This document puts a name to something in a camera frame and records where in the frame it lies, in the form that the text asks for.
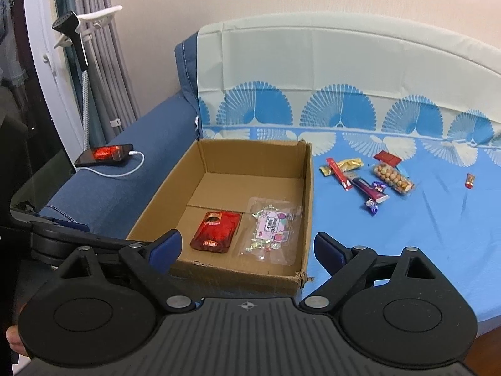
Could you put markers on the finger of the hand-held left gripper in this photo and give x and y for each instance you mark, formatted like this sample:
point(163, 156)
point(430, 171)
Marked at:
point(81, 228)
point(105, 243)

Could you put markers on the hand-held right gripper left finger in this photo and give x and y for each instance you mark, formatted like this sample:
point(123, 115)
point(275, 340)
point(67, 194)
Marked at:
point(166, 246)

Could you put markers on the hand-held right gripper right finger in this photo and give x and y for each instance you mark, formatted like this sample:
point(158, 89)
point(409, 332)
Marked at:
point(328, 250)

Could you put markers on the dark purple snack bar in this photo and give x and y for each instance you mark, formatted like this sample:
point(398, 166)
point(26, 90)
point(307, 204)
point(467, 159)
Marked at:
point(366, 188)

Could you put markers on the clear bag of coated peanuts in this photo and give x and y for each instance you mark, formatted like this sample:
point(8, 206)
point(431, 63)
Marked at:
point(391, 178)

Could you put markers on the cardboard box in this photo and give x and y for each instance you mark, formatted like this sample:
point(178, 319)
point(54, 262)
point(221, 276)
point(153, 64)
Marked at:
point(235, 156)

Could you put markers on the person's left hand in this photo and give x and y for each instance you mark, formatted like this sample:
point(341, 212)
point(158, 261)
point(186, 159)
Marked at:
point(13, 340)

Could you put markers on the large red snack packet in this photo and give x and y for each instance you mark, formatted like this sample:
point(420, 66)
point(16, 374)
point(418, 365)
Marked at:
point(215, 233)

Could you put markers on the small purple wrapped candy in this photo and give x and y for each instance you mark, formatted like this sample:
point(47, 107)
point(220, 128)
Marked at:
point(372, 206)
point(379, 186)

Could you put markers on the clear bag of wrapped candies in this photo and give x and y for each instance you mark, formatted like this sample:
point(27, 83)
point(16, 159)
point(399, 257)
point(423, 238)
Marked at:
point(270, 229)

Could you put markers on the blue fan-print bedsheet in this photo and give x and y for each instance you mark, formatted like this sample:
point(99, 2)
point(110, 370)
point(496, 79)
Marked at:
point(391, 243)

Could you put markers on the red stick snack packet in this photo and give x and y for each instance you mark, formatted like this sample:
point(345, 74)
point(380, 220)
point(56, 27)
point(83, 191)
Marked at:
point(339, 175)

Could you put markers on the black smartphone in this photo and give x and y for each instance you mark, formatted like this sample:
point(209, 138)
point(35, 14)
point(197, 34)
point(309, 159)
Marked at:
point(103, 154)

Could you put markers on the gold foil snack packet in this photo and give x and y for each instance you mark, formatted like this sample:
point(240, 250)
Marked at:
point(348, 163)

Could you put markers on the light blue strip wrapper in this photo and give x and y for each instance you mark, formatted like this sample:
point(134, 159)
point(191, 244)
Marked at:
point(403, 170)

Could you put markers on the blue denim bed cover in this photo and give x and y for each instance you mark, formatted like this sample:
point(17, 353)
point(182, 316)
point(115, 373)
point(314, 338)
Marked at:
point(156, 133)

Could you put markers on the small red wrapped candy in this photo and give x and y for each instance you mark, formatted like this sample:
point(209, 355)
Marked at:
point(470, 181)

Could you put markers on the grey curtain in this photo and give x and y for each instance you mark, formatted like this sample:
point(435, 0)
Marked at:
point(105, 47)

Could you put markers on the white framed window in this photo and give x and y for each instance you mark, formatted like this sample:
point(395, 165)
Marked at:
point(39, 47)

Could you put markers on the phone holder stand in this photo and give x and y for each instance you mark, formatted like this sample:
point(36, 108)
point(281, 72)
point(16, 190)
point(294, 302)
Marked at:
point(64, 23)

